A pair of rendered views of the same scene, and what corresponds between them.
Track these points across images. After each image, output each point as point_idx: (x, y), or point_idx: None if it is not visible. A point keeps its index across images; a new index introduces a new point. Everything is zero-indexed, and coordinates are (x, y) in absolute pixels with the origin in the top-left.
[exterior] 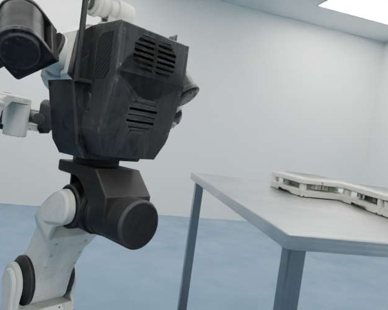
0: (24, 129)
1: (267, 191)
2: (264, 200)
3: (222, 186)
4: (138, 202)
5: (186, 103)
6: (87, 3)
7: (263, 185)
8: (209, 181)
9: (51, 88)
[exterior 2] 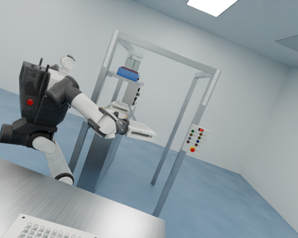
0: (85, 118)
1: (49, 215)
2: (6, 178)
3: (70, 190)
4: (3, 123)
5: (55, 103)
6: (40, 60)
7: None
8: (100, 198)
9: None
